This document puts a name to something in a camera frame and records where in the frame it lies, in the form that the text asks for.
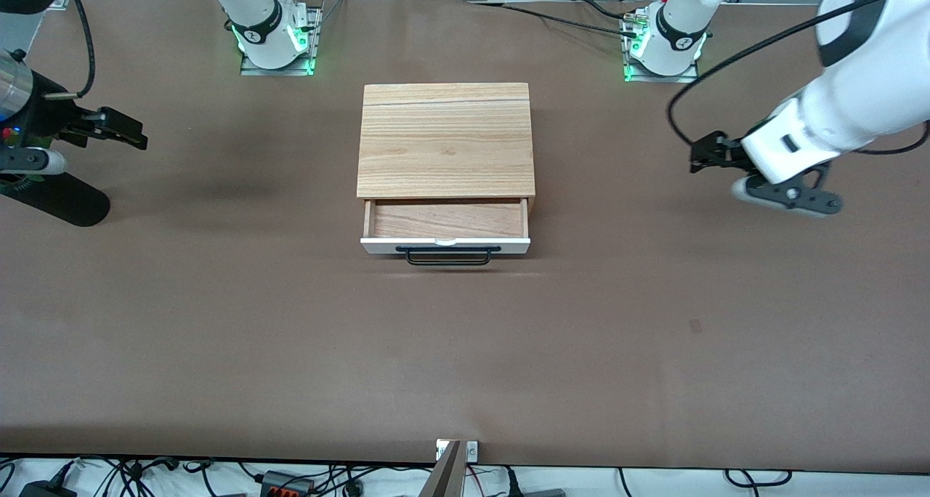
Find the brown slanted support beam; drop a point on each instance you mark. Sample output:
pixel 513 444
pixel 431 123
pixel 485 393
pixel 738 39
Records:
pixel 445 475

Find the black vase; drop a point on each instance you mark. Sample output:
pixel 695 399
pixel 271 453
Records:
pixel 65 203

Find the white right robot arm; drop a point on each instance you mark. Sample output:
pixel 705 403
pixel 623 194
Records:
pixel 261 25

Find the black adapter with orange clips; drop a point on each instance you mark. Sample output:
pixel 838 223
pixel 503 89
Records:
pixel 287 484

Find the light wooden drawer cabinet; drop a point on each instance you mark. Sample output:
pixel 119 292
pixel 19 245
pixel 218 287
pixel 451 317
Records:
pixel 447 141

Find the wooden drawer with white front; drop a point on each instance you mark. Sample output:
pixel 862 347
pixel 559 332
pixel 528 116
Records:
pixel 447 221

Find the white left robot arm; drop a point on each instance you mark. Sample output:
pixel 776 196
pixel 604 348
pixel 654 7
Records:
pixel 872 83

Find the black power adapter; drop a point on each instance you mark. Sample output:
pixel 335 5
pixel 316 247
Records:
pixel 43 490

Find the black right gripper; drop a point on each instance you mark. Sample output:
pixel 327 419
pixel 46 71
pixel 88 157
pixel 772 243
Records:
pixel 49 116

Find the small metal edge bracket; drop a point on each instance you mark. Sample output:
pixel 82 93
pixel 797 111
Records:
pixel 471 450

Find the large table cover mat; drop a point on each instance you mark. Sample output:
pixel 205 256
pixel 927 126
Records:
pixel 218 337

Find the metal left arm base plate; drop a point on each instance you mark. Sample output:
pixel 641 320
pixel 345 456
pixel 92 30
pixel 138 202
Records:
pixel 654 78

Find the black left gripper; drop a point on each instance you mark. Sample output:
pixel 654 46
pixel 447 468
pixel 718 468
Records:
pixel 729 152

